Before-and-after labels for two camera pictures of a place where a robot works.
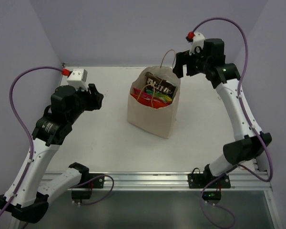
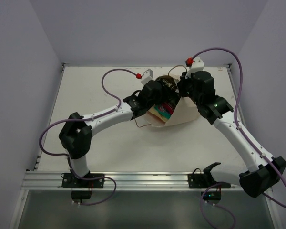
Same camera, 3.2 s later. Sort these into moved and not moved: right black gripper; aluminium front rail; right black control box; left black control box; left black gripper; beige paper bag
Moved: right black gripper; beige paper bag; left black gripper
Not moved: left black control box; aluminium front rail; right black control box
